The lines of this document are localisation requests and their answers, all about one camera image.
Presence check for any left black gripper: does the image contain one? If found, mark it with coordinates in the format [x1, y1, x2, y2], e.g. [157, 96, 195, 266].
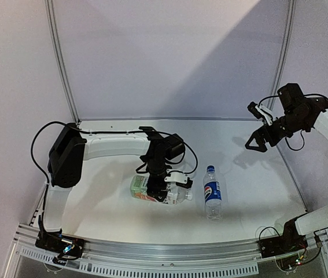
[146, 158, 171, 203]

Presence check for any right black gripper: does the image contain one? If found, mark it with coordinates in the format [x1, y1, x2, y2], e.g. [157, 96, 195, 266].
[245, 111, 308, 152]

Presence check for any clear tea bottle white label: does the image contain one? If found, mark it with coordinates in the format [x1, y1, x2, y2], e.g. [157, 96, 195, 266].
[129, 174, 190, 206]

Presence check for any white bottle cap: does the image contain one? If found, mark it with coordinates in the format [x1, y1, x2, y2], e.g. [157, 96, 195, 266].
[185, 190, 193, 200]

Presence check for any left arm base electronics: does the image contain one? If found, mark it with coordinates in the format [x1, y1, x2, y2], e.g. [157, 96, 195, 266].
[35, 231, 86, 265]

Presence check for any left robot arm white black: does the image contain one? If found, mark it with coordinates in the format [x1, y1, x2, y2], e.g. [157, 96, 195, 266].
[39, 123, 190, 251]

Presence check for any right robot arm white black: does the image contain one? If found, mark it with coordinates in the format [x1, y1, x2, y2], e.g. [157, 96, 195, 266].
[245, 83, 328, 253]

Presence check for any clear pepsi bottle blue label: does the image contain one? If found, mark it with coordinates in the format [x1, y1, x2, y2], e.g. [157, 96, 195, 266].
[203, 171, 222, 220]

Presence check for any blue pepsi bottle cap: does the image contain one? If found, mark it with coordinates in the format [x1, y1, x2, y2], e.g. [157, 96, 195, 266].
[207, 165, 215, 173]

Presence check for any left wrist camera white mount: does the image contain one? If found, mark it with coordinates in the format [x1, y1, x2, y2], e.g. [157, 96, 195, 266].
[164, 170, 193, 189]

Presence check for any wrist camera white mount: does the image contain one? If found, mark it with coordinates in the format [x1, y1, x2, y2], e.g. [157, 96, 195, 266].
[247, 101, 274, 126]
[164, 170, 193, 189]

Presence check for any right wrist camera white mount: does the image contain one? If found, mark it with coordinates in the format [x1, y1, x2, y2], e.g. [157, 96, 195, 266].
[247, 101, 274, 126]

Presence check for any aluminium front rail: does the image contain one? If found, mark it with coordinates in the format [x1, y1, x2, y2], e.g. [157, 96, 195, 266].
[3, 224, 328, 277]

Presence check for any right wall metal post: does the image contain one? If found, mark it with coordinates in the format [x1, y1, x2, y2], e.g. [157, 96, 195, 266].
[270, 0, 296, 96]

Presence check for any wall metal post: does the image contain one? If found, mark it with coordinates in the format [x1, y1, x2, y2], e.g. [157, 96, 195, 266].
[45, 0, 80, 123]
[270, 0, 296, 96]

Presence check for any left wall metal post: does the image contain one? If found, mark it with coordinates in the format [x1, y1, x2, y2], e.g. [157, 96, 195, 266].
[45, 0, 80, 123]

